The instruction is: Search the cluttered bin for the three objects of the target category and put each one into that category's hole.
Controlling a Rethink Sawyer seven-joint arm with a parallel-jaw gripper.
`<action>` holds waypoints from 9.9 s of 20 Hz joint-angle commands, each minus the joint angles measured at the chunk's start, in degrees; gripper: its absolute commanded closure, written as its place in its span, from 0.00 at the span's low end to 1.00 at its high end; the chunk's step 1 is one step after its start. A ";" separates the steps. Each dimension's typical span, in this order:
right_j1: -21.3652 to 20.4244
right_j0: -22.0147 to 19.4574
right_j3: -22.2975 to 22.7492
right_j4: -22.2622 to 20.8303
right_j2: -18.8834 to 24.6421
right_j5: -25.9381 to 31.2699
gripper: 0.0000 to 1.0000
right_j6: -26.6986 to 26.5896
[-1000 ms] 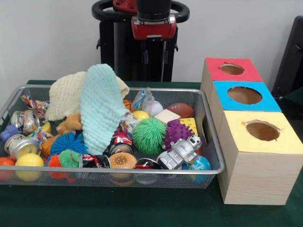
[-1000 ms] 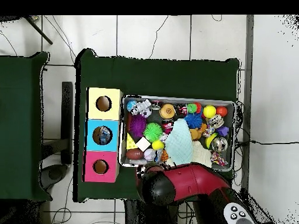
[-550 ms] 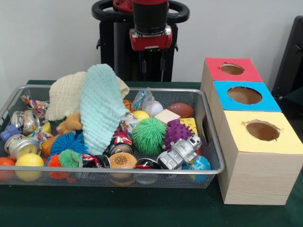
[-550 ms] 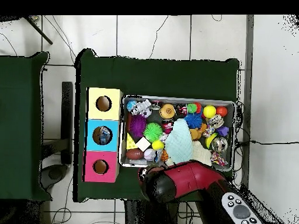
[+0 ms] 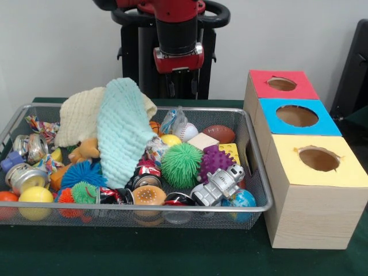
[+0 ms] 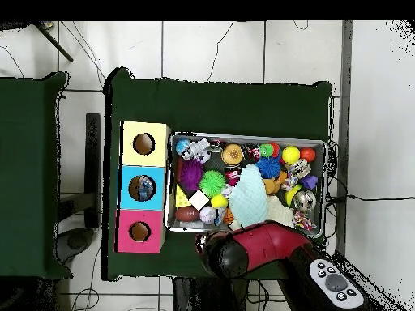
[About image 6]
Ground clear blue wrapper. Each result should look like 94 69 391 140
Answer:
213 207 227 227

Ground mint green waffle cloth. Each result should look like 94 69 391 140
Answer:
228 164 269 229

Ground crushed clear plastic bottle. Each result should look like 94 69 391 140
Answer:
137 176 156 201

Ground cream waffle cloth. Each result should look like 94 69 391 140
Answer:
267 194 294 228

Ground wooden box three holes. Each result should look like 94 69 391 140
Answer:
114 121 172 254

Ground small white baseball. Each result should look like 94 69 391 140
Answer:
199 206 216 224

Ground small brown football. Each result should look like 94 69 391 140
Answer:
173 206 200 223

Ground plain wooden cube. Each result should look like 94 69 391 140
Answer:
188 190 211 211

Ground green spiky rubber ball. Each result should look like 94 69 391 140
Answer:
198 169 227 198

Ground purple spiky ball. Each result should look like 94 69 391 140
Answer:
178 158 204 192

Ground silver toy robot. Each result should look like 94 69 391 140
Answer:
181 137 212 164

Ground blue globe ball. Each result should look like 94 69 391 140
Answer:
174 138 190 156

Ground blue spiky rubber ball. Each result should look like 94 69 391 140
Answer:
255 157 282 180

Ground smooth yellow ball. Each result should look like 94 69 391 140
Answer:
280 145 302 165

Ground dark green table cloth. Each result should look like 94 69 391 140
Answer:
101 66 333 288

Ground dark green side table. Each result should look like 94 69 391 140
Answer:
0 71 71 279

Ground black tripod leg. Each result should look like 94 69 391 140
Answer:
32 21 75 63

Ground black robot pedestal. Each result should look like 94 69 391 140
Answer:
173 277 250 311

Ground shallow wire mesh bin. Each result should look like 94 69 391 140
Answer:
165 131 327 239

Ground black floor cable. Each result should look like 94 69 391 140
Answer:
327 193 415 203

